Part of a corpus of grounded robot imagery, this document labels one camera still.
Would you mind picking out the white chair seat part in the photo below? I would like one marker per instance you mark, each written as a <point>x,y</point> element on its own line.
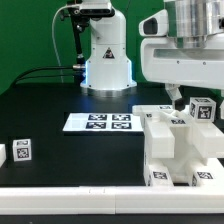
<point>181,169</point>

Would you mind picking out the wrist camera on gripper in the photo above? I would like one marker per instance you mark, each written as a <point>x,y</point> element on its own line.
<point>155,25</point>

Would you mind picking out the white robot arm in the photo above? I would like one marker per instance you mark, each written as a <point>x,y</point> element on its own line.
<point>183,44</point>

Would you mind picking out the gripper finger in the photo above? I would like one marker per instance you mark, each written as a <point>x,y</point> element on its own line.
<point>175,96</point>

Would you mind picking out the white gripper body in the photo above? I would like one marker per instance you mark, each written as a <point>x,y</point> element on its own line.
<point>162,62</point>

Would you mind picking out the printed marker sheet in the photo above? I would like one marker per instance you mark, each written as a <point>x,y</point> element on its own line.
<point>121,122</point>

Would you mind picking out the white chair back part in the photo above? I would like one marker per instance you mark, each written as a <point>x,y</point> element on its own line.
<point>170,133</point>

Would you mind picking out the small white tagged cube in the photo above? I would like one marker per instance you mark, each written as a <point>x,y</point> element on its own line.
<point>22,150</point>

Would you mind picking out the white block left edge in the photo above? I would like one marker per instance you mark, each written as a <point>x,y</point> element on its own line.
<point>2,154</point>

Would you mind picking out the white frame wall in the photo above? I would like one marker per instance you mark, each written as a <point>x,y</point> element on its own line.
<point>116,200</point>

